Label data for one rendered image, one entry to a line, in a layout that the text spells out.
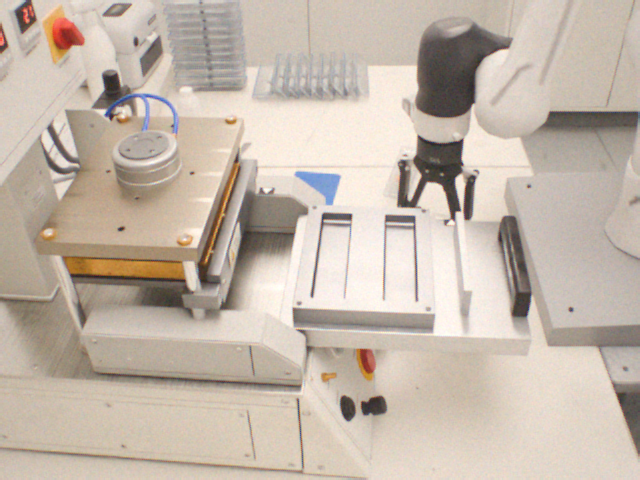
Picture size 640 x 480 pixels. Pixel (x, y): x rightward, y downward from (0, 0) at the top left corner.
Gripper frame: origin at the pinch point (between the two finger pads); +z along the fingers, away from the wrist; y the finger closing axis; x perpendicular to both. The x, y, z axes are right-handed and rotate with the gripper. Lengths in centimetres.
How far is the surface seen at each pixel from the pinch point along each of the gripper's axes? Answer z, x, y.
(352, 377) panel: -2.8, -37.6, 0.8
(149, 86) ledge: -1, 27, -83
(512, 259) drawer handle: -21.3, -26.9, 17.5
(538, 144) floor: 80, 173, -3
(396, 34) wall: 51, 198, -79
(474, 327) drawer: -17.4, -36.0, 15.7
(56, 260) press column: -29, -55, -26
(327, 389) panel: -8.8, -44.9, 0.7
